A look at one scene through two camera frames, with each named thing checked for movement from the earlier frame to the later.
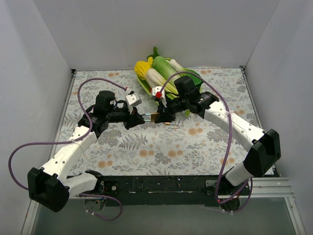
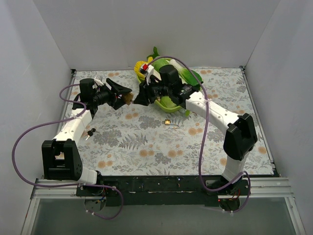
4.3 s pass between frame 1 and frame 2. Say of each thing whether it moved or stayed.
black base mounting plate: stayed
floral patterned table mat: stayed
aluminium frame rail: stayed
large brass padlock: moved
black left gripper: moved
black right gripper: moved
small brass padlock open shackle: stayed
